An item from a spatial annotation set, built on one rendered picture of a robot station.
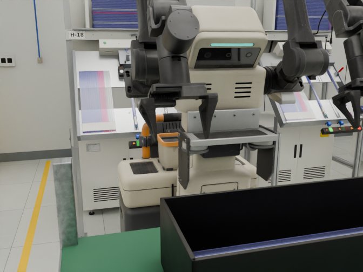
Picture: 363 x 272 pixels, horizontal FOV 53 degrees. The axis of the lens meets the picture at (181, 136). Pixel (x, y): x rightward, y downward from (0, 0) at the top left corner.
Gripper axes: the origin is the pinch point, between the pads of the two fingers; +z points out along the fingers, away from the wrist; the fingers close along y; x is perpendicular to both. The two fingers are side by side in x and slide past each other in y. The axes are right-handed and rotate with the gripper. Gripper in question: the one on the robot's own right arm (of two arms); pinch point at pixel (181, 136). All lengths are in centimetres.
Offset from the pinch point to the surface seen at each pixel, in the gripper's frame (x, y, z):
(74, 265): -1.9, -20.0, 20.0
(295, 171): 223, 155, -9
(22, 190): 292, -77, -20
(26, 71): 333, -77, -151
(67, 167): -2.8, -20.3, 4.7
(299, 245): -24.7, 6.1, 18.9
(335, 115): 174, 168, -45
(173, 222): -16.7, -6.7, 14.8
